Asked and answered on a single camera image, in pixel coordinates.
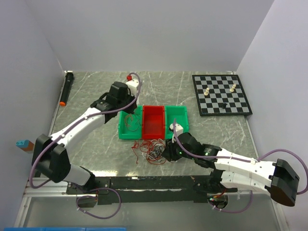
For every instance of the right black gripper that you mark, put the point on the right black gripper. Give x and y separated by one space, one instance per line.
169 153

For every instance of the black grey chessboard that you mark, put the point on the black grey chessboard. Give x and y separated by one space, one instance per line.
219 93

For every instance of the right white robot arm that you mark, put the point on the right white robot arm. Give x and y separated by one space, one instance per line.
232 172

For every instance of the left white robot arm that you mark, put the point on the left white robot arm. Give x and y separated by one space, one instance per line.
50 155

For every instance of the black marker orange cap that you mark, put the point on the black marker orange cap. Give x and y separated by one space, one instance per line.
69 79

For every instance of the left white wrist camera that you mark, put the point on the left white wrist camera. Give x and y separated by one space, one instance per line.
132 84

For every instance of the aluminium rail frame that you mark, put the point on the aluminium rail frame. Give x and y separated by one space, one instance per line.
48 205

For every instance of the white chess piece left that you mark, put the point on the white chess piece left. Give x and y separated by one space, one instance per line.
206 93

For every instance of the blue brown brick tower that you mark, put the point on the blue brown brick tower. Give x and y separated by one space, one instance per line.
25 145

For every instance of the red plastic bin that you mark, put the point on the red plastic bin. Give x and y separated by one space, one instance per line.
153 122

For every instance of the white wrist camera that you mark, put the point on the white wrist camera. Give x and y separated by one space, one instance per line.
177 128
132 84

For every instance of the green plastic bin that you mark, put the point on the green plastic bin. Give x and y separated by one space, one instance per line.
129 126
175 112

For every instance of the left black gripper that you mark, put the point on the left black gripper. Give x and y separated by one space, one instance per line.
131 109

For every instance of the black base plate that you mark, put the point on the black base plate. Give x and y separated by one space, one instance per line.
144 189

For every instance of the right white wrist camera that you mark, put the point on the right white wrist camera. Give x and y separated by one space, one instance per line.
177 128

